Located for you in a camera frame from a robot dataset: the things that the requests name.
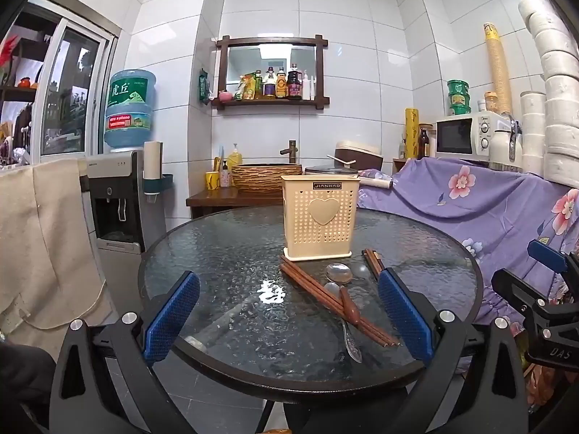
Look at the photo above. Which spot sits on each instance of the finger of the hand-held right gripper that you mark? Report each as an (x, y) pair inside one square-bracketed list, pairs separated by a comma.
[(515, 287), (545, 253)]

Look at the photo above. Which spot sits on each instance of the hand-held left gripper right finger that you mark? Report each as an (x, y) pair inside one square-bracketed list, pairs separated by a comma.
[(405, 316)]

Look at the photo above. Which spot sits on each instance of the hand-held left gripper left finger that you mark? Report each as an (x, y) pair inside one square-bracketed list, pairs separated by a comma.
[(172, 316)]

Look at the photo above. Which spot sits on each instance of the beige perforated utensil holder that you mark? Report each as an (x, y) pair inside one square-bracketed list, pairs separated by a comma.
[(307, 235)]

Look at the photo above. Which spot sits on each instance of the purple floral cloth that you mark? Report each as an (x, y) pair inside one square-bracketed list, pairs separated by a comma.
[(475, 208)]

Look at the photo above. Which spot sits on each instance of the white kettle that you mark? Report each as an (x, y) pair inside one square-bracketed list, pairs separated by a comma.
[(500, 149)]

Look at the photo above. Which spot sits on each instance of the stack of small white tubs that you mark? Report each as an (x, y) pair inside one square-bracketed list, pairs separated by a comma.
[(533, 135)]

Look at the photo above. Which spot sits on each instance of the wooden sink counter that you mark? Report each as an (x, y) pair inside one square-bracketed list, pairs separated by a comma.
[(217, 199)]

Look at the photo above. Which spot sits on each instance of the white rolled paper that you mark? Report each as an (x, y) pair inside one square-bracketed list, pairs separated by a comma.
[(375, 183)]

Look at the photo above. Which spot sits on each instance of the yellow cup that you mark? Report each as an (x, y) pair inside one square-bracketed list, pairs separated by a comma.
[(212, 181)]

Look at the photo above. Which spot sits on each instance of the white microwave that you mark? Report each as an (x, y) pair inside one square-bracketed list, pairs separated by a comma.
[(457, 138)]

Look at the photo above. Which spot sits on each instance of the small pink bottle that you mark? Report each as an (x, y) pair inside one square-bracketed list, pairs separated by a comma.
[(225, 180)]

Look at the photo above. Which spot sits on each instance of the grey water dispenser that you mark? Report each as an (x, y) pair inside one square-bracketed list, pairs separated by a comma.
[(113, 181)]

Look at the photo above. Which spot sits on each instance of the beige cloth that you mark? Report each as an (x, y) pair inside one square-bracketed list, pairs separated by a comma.
[(45, 235)]

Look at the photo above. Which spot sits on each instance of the stack of large white bowls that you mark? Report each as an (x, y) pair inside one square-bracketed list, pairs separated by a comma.
[(558, 99)]

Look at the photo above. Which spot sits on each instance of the white paper cup tube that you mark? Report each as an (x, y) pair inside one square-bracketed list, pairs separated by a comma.
[(153, 158)]

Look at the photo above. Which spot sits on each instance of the orange lid jar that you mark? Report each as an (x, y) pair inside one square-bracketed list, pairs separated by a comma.
[(491, 101)]

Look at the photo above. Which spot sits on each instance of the brown glass bottle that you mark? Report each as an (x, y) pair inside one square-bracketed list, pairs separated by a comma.
[(424, 144)]

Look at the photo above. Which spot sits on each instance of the black pot with lid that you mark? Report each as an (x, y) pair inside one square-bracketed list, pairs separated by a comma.
[(330, 171)]

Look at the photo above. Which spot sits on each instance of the woven pattern sink basin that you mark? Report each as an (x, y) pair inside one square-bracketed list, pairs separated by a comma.
[(262, 178)]

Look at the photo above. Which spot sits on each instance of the person's dark clothing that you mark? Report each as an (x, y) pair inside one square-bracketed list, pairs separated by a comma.
[(22, 389)]

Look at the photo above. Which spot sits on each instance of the brown and white rice cooker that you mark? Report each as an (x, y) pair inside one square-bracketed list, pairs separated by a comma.
[(359, 156)]

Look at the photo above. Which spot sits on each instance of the yellow soap bottle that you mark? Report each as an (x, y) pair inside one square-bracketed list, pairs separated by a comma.
[(234, 160)]

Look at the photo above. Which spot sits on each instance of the yellow wrap roll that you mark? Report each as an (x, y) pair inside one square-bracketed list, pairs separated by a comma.
[(411, 133)]

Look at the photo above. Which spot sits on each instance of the tall stack of paper cups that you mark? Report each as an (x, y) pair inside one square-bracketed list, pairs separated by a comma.
[(496, 68)]

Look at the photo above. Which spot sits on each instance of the bronze faucet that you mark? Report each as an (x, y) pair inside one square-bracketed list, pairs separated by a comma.
[(291, 149)]

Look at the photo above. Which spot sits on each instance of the blue water jug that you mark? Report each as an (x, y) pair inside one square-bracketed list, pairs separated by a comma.
[(129, 113)]

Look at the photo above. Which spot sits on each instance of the green hanging packet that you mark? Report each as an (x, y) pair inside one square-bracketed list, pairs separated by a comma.
[(203, 86)]

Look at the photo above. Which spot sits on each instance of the yellow green packet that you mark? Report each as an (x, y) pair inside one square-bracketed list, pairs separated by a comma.
[(245, 88)]

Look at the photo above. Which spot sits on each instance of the sliding window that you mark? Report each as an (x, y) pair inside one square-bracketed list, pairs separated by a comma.
[(68, 99)]

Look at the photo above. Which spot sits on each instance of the white squeeze bottle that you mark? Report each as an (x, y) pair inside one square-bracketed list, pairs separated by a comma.
[(306, 88)]

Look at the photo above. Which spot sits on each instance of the purple label bottle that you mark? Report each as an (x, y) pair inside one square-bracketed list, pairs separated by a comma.
[(270, 86)]

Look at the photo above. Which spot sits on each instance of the dark soy sauce bottle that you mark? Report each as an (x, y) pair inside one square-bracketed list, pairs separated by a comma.
[(294, 86)]

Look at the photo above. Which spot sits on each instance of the brown sauce bottle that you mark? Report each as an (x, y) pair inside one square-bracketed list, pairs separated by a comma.
[(281, 85)]

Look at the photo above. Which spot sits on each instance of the wooden framed mirror shelf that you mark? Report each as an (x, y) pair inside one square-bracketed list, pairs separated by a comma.
[(271, 56)]

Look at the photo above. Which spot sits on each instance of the teal wall holder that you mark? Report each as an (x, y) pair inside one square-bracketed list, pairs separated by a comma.
[(165, 183)]

